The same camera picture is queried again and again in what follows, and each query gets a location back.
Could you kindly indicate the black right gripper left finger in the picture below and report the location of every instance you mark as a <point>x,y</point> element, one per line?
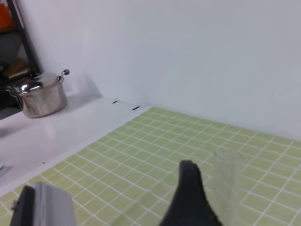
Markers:
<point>43,204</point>

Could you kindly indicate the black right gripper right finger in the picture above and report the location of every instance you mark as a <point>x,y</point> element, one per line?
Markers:
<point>190,206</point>

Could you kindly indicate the clear glass test tube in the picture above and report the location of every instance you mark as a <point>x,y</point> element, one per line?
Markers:
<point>226,186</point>

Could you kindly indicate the green checkered tablecloth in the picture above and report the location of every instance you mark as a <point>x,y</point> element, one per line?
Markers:
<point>127,177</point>

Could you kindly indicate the stainless steel pot with lid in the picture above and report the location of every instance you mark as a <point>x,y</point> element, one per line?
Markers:
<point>40,96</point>

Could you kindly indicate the black shelf frame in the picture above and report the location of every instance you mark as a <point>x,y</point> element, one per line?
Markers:
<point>17,58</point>

